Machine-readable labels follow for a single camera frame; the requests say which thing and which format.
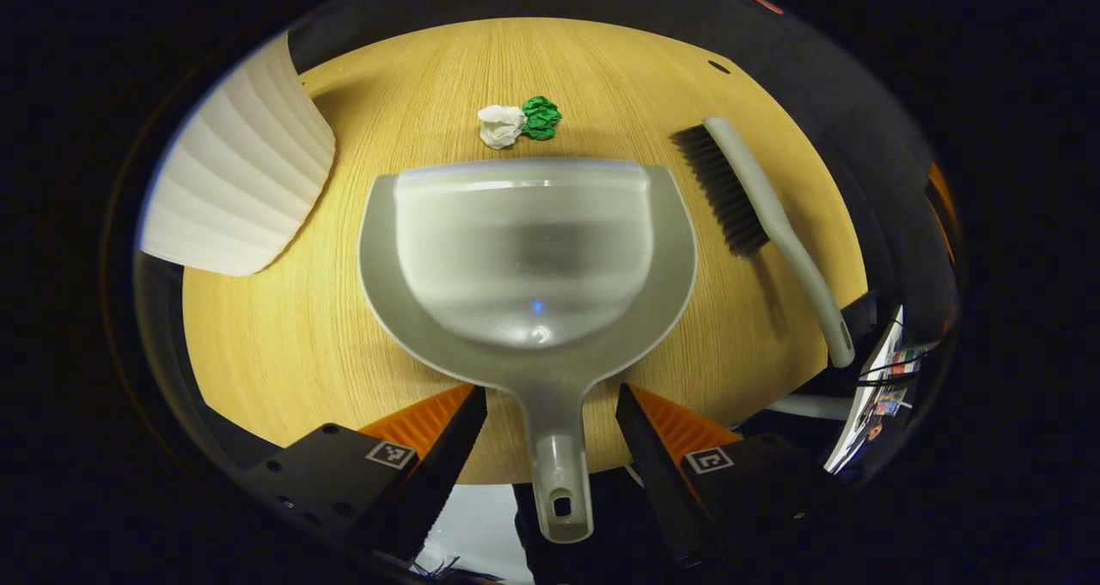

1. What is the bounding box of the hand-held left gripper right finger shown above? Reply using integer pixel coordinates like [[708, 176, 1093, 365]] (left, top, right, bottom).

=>
[[614, 383, 826, 569]]

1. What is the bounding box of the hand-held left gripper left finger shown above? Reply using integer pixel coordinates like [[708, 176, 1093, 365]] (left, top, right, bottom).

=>
[[241, 383, 489, 569]]

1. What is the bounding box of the small grey broom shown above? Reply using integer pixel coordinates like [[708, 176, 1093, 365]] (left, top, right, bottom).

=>
[[670, 117, 857, 369]]

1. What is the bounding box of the grey plastic dustpan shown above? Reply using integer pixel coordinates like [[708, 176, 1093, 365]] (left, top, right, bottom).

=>
[[357, 157, 699, 545]]

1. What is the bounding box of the white ribbed garbage bin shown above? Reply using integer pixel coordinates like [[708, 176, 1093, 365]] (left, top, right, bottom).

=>
[[137, 31, 338, 278]]

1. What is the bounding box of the white paper ball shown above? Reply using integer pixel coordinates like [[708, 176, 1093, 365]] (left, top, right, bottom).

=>
[[477, 104, 528, 150]]

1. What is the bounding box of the green paper ball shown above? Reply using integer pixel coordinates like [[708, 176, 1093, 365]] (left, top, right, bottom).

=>
[[521, 95, 563, 142]]

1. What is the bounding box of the wooden desktop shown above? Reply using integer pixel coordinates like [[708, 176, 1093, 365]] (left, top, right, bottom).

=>
[[182, 16, 869, 485]]

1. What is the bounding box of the white bar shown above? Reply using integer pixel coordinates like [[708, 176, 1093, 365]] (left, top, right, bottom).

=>
[[763, 394, 853, 423]]

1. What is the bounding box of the black backdrop cloth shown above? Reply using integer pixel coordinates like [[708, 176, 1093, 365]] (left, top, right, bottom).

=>
[[284, 0, 955, 311]]

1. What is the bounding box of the white side table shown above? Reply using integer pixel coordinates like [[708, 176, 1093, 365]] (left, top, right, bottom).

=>
[[823, 304, 933, 474]]

